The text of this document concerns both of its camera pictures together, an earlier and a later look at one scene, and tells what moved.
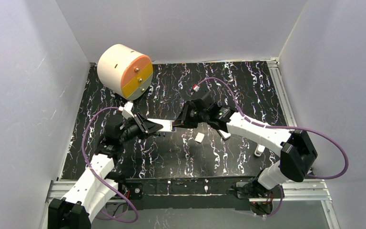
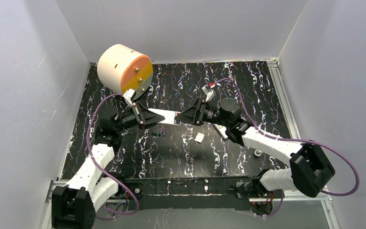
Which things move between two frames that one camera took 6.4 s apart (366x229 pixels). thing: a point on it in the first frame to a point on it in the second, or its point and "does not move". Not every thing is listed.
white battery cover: (199, 137) does not move
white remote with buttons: (166, 124) to (169, 116)
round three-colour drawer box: (124, 71) does not move
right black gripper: (189, 113) to (198, 112)
